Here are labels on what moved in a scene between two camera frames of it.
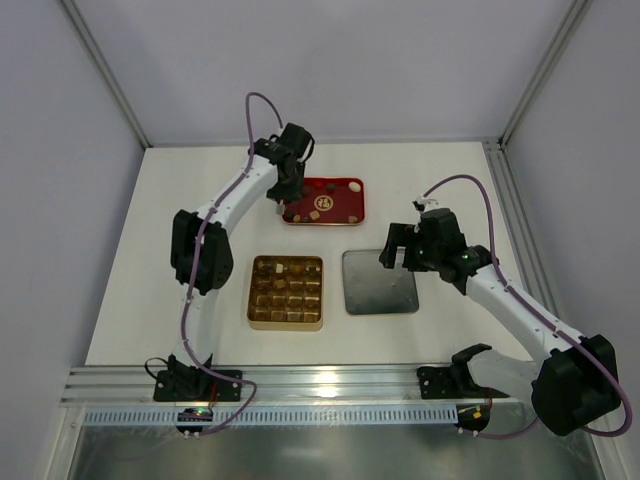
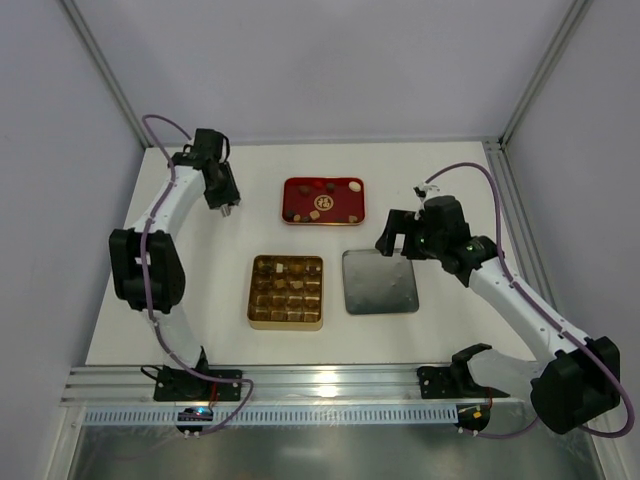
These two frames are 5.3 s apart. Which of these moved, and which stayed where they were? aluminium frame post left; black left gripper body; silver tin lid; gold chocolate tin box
Moved: black left gripper body
Stayed: silver tin lid; aluminium frame post left; gold chocolate tin box
